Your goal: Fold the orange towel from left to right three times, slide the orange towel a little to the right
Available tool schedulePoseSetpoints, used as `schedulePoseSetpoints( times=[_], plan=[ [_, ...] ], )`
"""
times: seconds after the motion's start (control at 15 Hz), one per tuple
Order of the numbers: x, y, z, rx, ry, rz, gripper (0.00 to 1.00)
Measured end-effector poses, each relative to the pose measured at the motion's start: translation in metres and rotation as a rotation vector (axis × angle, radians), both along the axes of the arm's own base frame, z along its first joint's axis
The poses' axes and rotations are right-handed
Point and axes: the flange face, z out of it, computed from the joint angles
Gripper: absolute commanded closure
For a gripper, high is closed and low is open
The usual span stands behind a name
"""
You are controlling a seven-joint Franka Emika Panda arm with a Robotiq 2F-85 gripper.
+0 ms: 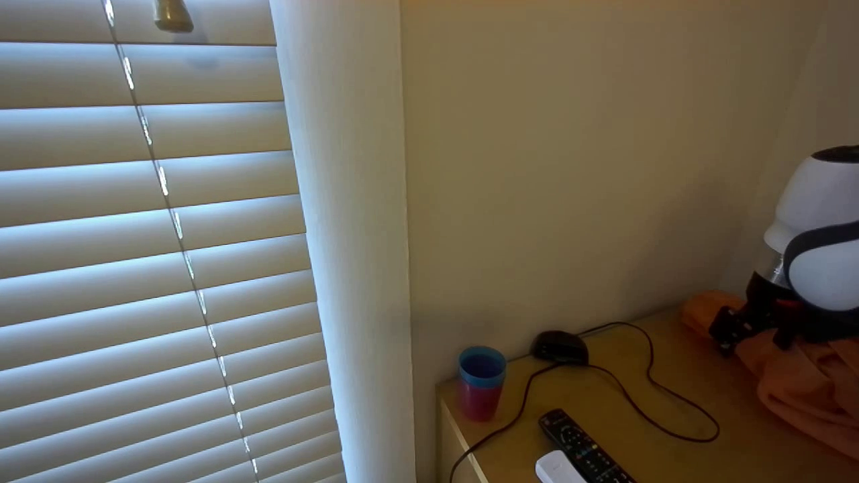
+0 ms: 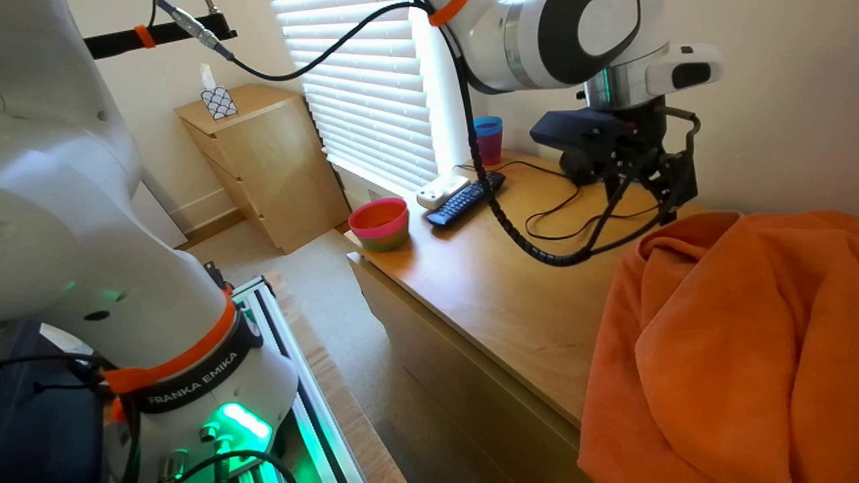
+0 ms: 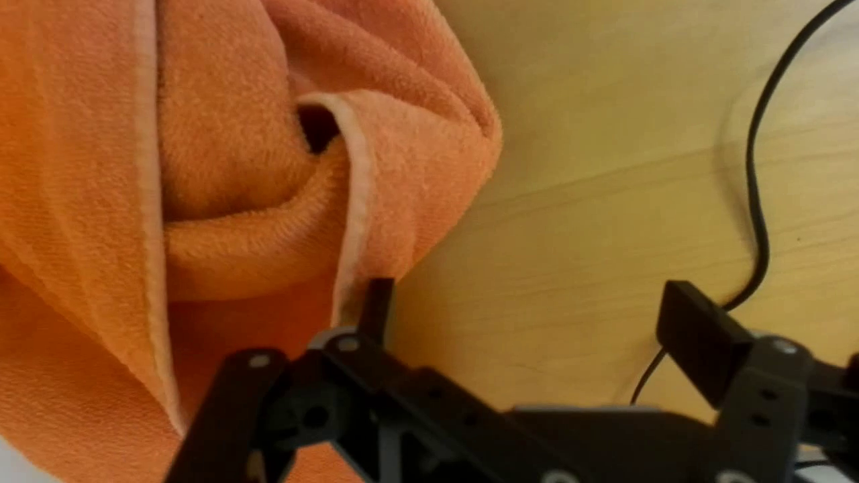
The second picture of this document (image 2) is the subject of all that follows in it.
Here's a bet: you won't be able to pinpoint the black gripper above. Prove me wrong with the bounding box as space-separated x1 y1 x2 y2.
608 95 699 228

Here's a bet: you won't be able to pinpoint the orange terry towel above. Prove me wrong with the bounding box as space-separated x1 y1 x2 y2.
573 209 859 483

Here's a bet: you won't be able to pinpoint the blue and pink cup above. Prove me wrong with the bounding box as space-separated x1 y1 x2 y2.
470 115 505 173

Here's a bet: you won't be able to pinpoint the light wooden dresser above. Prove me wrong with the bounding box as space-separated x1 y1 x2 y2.
340 157 746 483

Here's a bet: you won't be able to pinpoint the black remote control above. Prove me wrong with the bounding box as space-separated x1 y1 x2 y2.
422 169 506 230

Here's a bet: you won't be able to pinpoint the white remote control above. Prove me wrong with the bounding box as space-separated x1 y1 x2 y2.
414 173 471 214

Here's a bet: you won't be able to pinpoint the red and green bowl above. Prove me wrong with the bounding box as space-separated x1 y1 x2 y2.
345 195 414 254

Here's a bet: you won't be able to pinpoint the white window blinds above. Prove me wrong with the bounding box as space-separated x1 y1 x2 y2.
270 0 439 195

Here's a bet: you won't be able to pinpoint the light wooden cabinet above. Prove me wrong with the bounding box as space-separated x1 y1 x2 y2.
173 84 352 254

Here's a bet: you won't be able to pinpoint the patterned tissue box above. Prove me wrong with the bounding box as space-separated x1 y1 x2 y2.
196 63 240 124

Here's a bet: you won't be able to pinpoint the black bar with orange tape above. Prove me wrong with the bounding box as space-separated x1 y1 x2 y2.
81 12 240 63

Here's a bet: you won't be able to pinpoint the dark blue fabric object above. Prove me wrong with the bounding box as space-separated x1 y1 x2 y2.
0 309 108 483

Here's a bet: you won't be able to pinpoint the dark blue wrist camera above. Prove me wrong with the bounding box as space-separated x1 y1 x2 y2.
525 106 671 187

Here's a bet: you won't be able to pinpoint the thin black mouse cable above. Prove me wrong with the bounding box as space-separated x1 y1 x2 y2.
498 159 666 257

